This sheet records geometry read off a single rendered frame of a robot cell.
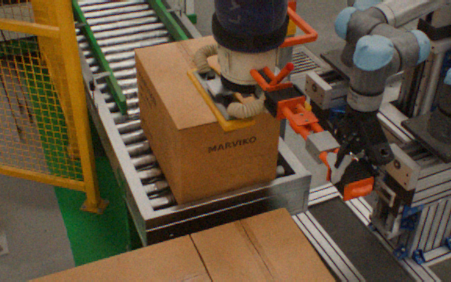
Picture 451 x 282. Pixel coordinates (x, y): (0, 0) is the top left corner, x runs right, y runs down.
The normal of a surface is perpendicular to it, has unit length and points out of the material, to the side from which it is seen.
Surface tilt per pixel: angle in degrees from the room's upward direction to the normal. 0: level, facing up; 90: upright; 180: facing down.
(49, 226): 0
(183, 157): 90
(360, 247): 0
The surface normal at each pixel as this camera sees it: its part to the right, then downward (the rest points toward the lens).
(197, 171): 0.37, 0.57
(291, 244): 0.02, -0.79
